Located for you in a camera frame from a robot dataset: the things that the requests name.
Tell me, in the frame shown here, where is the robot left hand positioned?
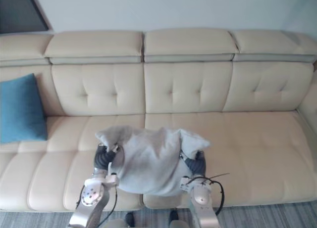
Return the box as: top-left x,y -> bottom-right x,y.
93,142 -> 123,171

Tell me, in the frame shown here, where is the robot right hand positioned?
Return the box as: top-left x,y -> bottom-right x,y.
180,150 -> 207,177

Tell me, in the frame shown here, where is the light grey cushion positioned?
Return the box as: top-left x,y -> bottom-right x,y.
95,125 -> 212,197

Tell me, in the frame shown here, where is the dark robot left foot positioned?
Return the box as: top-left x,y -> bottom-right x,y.
125,212 -> 136,226

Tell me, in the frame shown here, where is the cream leather sofa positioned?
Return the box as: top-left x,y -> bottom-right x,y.
0,28 -> 317,213

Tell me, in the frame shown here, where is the grey patterned rug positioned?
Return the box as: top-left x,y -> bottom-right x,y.
0,199 -> 317,228

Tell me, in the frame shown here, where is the teal blue cushion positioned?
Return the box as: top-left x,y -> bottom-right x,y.
0,73 -> 48,144

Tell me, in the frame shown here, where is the dark framed window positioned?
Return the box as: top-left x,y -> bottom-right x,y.
0,0 -> 54,35

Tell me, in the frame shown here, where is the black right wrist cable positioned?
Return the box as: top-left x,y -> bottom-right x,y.
188,172 -> 230,217

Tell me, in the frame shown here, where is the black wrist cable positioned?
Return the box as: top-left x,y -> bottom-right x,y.
98,163 -> 119,228
188,172 -> 230,217

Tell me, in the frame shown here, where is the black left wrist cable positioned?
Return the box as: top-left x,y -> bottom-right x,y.
98,163 -> 119,228

